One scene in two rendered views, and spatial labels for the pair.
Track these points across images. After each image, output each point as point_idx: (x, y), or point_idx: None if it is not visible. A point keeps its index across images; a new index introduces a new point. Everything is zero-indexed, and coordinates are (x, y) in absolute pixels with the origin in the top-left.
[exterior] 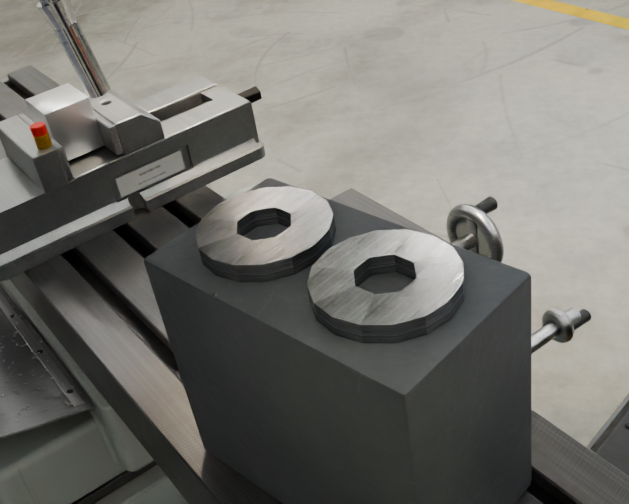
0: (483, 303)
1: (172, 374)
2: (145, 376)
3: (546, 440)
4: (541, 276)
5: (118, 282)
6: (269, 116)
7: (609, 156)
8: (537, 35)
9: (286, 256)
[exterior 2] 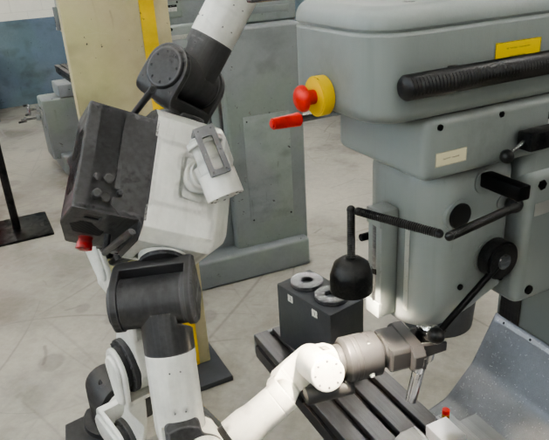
0: (289, 279)
1: (376, 379)
2: (386, 380)
3: (271, 347)
4: None
5: (408, 421)
6: None
7: None
8: None
9: (326, 285)
